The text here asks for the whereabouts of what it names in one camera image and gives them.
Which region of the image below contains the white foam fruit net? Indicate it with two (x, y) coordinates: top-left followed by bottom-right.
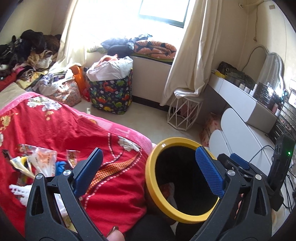
(9, 185), (32, 206)

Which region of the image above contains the yellow rimmed trash bin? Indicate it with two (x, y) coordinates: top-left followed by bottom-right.
(145, 137), (219, 224)

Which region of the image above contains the person's left hand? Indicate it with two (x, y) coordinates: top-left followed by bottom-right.
(106, 226), (125, 241)

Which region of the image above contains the blue crumpled cloth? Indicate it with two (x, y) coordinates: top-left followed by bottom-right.
(55, 161), (66, 176)

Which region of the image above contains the white dressing table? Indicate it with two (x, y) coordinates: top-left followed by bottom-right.
(208, 73), (277, 133)

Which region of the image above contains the white chair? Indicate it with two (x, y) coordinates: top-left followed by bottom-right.
(209, 108), (275, 175)

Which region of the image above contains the white printed plastic bag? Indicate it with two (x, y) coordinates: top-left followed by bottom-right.
(28, 147), (57, 177)

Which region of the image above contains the yellow white snack wrapper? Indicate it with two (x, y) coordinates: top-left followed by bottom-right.
(10, 156), (35, 179)

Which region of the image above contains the small colourful candy wrapper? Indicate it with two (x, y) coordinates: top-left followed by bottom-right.
(66, 150), (80, 168)

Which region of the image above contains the red floral blanket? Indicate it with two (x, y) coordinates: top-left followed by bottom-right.
(1, 92), (152, 235)

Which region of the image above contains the red patterned snack wrapper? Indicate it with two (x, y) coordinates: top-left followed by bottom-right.
(16, 144), (38, 155)

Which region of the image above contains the silver framed mirror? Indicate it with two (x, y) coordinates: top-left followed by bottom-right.
(241, 45), (285, 95)

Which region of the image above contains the black makeup bag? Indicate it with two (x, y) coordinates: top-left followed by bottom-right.
(217, 61), (255, 90)

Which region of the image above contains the floral fabric bag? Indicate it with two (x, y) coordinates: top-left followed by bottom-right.
(47, 78), (82, 107)

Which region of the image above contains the cream curtain right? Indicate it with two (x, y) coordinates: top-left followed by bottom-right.
(160, 1), (222, 106)

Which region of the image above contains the cream curtain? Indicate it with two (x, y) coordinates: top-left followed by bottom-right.
(49, 1), (95, 73)
(160, 1), (222, 106)

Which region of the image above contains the dinosaur print storage basket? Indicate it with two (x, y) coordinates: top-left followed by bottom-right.
(87, 69), (133, 114)

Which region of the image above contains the orange bag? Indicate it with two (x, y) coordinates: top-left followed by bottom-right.
(70, 65), (89, 101)

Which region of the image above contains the white bag in basket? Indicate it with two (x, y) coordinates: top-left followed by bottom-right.
(86, 54), (133, 82)

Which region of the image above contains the orange patterned blanket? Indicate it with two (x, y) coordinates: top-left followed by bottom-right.
(133, 40), (177, 60)

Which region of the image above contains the pile of dark clothes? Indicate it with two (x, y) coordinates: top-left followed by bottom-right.
(1, 30), (61, 79)

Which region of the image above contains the dark navy jacket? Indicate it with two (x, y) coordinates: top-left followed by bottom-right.
(101, 34), (152, 58)

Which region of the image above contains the cream curtain left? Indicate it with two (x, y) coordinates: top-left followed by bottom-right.
(49, 1), (95, 73)

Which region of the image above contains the white wire frame stool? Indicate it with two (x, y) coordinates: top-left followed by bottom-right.
(166, 96), (203, 131)

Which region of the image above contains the black window frame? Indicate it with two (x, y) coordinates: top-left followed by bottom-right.
(138, 0), (190, 28)

